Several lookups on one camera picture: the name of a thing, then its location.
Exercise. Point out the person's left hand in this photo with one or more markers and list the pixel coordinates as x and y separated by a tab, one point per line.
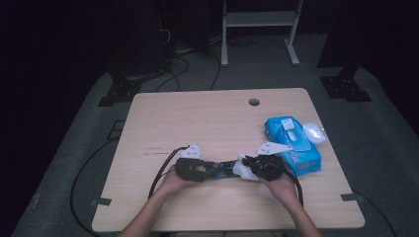
174	187

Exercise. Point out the blue toy car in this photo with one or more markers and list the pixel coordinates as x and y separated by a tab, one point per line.
227	171

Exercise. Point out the person's right hand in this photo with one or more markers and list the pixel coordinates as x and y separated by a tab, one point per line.
283	189

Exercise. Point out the white metal stand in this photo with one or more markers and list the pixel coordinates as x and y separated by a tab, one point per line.
260	18

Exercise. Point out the dark equipment cabinet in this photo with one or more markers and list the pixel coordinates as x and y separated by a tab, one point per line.
141	39

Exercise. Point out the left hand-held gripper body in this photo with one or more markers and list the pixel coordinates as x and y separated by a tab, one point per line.
189	169

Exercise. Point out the blue wet wipes pack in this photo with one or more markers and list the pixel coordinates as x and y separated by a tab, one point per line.
299	159

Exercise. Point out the black stand base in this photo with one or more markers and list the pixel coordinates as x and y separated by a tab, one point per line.
344	87
120	92

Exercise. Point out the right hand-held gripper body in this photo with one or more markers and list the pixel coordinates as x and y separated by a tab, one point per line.
268	168

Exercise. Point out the gray tape strip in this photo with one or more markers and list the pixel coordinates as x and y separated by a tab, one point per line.
100	201
351	197

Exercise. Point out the white wet wipe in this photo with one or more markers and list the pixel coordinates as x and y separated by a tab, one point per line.
240	173

